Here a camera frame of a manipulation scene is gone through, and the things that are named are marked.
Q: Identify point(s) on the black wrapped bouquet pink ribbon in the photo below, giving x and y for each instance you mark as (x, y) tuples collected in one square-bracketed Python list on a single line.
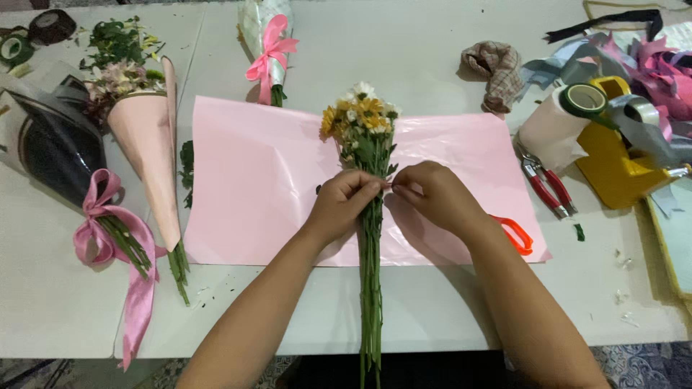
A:
[(59, 151)]

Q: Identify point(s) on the yellow white flower bunch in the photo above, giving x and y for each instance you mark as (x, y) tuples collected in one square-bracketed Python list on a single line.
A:
[(366, 135)]

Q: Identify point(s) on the brown tape roll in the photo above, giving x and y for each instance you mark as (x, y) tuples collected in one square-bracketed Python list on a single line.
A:
[(51, 26)]

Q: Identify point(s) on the black ribbon strip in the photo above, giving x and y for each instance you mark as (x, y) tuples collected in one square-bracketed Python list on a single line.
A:
[(605, 22)]

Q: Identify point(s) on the pink wrapping paper sheet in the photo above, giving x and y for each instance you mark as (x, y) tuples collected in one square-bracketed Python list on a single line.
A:
[(259, 178)]

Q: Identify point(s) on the dark green tape roll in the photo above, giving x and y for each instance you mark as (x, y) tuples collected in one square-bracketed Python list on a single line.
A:
[(12, 48)]

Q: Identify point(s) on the green floral tape roll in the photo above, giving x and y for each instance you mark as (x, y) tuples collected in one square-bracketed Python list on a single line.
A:
[(574, 105)]

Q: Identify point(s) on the pale tray with yellow rim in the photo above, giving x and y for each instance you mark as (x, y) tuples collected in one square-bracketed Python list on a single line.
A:
[(676, 237)]

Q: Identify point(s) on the pink cone wrapped bouquet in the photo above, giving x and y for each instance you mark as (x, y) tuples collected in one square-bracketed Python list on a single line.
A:
[(146, 146)]

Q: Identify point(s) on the small green leaf scrap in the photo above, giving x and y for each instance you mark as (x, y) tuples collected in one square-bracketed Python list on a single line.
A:
[(579, 232)]

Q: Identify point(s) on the heap of coloured ribbons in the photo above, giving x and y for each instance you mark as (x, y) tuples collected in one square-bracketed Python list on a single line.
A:
[(659, 70)]

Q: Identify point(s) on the white paper roll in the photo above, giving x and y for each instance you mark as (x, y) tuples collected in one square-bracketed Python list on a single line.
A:
[(549, 135)]

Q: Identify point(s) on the person's left hand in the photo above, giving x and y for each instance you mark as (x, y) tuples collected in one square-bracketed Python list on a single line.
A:
[(338, 208)]

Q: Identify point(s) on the checked beige cloth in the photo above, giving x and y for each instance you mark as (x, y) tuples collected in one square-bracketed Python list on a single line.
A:
[(494, 70)]

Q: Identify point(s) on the yellow tape dispenser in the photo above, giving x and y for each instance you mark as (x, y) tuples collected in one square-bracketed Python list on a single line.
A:
[(613, 162)]

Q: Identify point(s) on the green leafy stem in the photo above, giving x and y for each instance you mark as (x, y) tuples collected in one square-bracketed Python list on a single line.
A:
[(187, 167)]

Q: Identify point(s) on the person's right hand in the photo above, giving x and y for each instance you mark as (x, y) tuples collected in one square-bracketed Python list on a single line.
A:
[(443, 197)]

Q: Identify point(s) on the white wrapped bouquet pink bow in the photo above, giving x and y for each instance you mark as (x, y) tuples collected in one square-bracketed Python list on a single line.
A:
[(267, 48)]

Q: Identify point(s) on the heap of green leaves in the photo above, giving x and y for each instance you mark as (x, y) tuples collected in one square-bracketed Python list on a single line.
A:
[(116, 40)]

